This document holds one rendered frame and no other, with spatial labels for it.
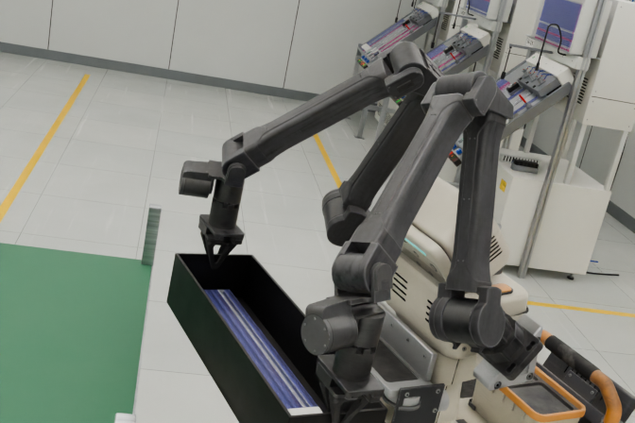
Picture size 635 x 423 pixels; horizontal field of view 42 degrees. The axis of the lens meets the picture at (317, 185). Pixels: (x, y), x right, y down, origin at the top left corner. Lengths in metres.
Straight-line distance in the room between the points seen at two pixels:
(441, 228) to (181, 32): 7.28
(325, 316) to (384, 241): 0.15
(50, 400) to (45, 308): 0.34
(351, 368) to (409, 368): 0.43
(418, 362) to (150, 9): 7.28
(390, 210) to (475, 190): 0.22
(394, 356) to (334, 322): 0.54
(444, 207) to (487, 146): 0.19
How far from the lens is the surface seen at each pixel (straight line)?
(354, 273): 1.18
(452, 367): 1.68
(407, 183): 1.26
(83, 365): 1.65
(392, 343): 1.70
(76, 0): 8.71
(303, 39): 8.74
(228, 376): 1.45
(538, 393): 2.01
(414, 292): 1.65
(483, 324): 1.38
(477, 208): 1.40
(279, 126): 1.58
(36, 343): 1.71
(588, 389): 2.09
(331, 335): 1.14
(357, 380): 1.24
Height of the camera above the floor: 1.81
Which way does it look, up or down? 17 degrees down
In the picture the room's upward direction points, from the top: 12 degrees clockwise
